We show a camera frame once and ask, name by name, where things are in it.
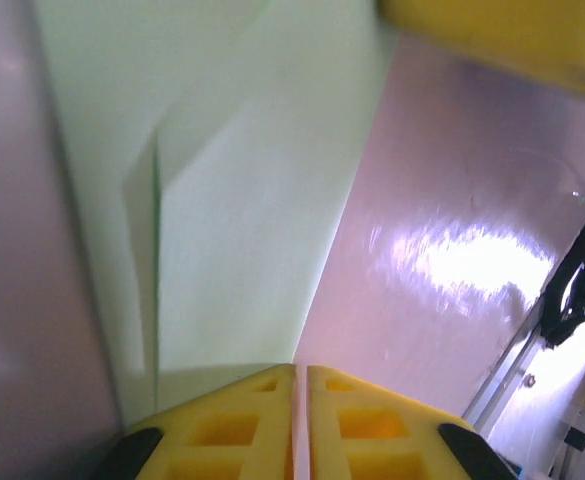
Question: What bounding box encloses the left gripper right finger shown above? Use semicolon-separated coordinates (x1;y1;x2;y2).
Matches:
305;364;516;480

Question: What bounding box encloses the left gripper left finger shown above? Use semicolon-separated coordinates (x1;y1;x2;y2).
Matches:
94;363;298;480

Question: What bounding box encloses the green paper sheet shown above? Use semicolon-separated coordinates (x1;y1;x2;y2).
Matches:
31;0;398;426

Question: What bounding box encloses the aluminium rail frame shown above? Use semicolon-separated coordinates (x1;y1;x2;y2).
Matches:
459;169;585;480

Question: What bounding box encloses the black wire bundle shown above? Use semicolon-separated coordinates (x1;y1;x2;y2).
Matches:
541;174;585;349

